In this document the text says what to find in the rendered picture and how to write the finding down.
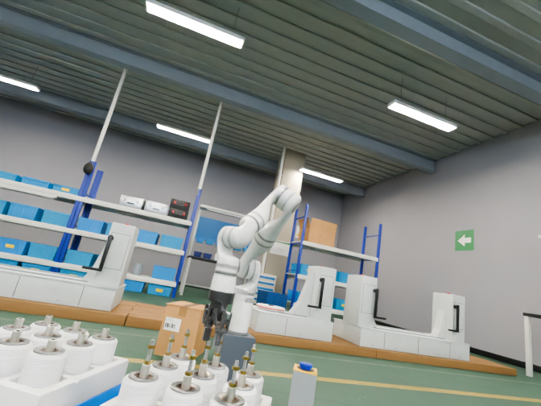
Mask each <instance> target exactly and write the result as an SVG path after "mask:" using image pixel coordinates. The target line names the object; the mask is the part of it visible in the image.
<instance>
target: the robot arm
mask: <svg viewBox="0 0 541 406"><path fill-rule="evenodd" d="M300 202H301V196H300V195H298V194H297V193H296V192H294V191H293V190H292V189H290V188H289V187H287V186H286V185H284V184H282V185H280V186H279V187H278V188H276V189H275V190H274V191H273V192H272V193H271V194H270V195H269V196H268V197H267V198H266V199H265V200H264V201H263V202H262V203H261V204H260V205H259V206H258V207H257V208H256V209H254V210H253V211H252V212H250V213H248V214H247V215H246V216H245V217H244V218H242V219H241V221H240V222H239V227H236V226H225V227H223V228H222V229H221V230H220V232H219V234H218V236H217V265H216V269H215V272H214V276H213V279H212V283H211V287H210V290H209V297H208V300H209V301H211V304H205V306H204V314H203V319H202V323H204V333H203V337H202V340H203V341H209V339H210V335H211V331H212V328H211V327H213V325H215V334H214V338H213V344H212V347H213V348H219V347H220V344H221V337H222V334H227V333H230V334H235V335H239V336H247V334H248V329H249V325H250V317H251V313H252V308H253V303H254V295H255V292H256V289H257V286H258V279H259V276H260V272H261V263H260V262H259V261H257V260H254V259H255V258H256V257H258V256H260V255H262V254H264V253H266V252H267V251H269V250H270V249H271V248H272V247H273V245H274V244H275V242H276V240H277V238H278V236H279V235H280V233H281V231H282V230H283V227H284V226H285V225H286V224H287V222H288V220H289V219H290V218H291V216H292V214H293V213H294V212H295V211H296V210H297V208H298V206H299V204H300ZM272 204H274V205H275V206H276V207H277V208H279V209H280V210H281V211H283V215H282V216H281V217H279V218H277V219H275V220H273V221H270V222H269V221H268V220H269V217H270V211H271V205H272ZM252 238H253V240H252ZM251 240H252V242H251ZM250 242H251V244H250ZM249 244H250V245H249ZM248 245H249V247H248V249H247V250H246V252H245V253H244V255H243V256H242V257H241V258H240V260H239V259H238V258H237V257H235V256H233V248H234V249H242V248H244V247H246V246H248ZM237 276H238V277H241V278H244V279H249V282H248V283H247V284H243V285H239V286H237V285H236V278H237ZM234 293H235V294H234ZM233 294H234V298H233ZM232 300H233V306H232V310H231V312H228V311H227V305H230V304H232ZM205 318H206V320H205ZM225 325H226V326H225ZM219 326H220V327H219Z"/></svg>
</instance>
